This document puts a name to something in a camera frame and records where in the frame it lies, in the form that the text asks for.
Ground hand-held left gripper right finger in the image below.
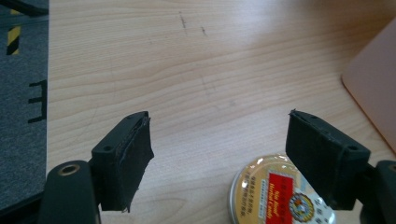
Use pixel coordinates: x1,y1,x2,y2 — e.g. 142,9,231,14
285,108,372,211

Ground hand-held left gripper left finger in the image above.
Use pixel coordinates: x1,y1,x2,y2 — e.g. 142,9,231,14
88,110,155,214

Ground round gold candy tin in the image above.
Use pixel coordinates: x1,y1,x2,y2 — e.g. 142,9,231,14
228,153,338,224

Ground pink tray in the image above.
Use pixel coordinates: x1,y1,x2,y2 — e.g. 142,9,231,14
341,17,396,155

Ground black tape marks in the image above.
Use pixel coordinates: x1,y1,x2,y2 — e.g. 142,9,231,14
27,79,49,124

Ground yellow black hazard tape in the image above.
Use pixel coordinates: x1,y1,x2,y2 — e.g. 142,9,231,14
6,8,22,56

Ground black bar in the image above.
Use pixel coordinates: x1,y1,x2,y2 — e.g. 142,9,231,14
0,0,50,17

